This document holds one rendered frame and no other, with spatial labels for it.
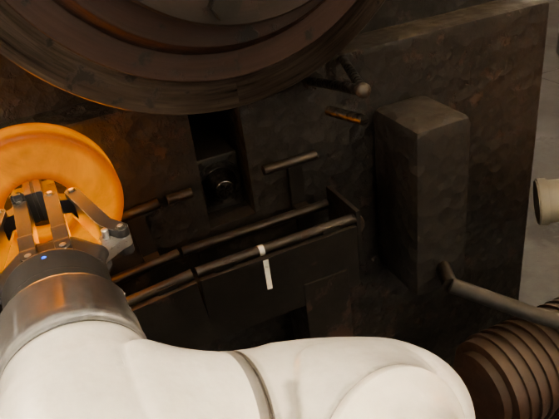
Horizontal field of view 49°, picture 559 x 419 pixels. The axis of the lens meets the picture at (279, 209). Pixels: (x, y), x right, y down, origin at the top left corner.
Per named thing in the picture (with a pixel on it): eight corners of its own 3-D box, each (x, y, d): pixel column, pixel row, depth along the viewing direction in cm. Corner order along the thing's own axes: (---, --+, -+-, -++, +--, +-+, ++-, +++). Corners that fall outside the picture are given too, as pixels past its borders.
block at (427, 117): (373, 260, 89) (366, 104, 77) (420, 243, 92) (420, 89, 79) (417, 301, 81) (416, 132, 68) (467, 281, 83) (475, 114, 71)
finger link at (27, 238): (56, 296, 47) (37, 303, 47) (37, 226, 56) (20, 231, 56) (40, 256, 45) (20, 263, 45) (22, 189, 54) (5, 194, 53)
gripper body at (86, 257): (18, 384, 43) (9, 305, 50) (139, 338, 45) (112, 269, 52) (-22, 302, 38) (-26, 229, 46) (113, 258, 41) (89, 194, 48)
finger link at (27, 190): (43, 221, 56) (35, 224, 56) (35, 187, 61) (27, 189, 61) (32, 193, 54) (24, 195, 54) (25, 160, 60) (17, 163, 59)
